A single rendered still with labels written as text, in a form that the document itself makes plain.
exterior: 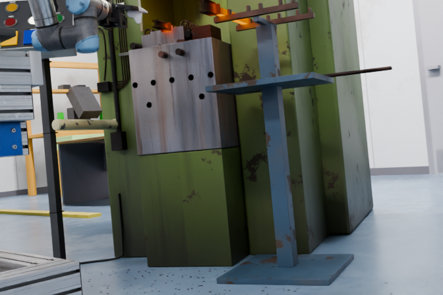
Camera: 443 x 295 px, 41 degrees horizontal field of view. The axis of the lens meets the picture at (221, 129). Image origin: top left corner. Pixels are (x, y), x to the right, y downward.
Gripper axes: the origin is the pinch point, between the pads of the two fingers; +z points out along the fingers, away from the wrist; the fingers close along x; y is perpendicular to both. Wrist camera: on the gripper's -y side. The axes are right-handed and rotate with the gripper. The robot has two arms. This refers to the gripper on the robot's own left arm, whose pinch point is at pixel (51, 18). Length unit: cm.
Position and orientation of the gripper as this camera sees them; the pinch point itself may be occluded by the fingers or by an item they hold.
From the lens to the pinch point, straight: 253.2
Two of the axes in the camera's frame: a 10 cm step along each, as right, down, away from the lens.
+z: -0.1, 5.2, 8.5
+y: -1.1, -8.5, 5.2
